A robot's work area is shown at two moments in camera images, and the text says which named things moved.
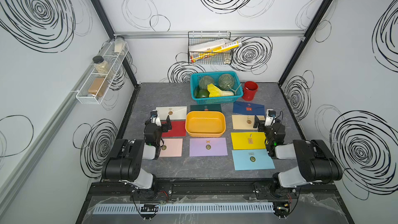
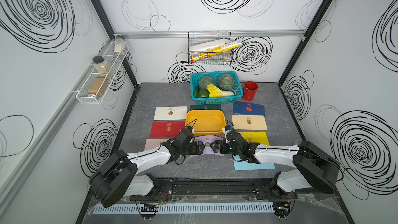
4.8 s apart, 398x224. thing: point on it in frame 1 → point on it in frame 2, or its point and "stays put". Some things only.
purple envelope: [208, 147] stays put
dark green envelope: [207, 107] stays put
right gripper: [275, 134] → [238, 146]
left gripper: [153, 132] → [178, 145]
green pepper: [201, 93] stays put
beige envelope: [245, 122] stays put
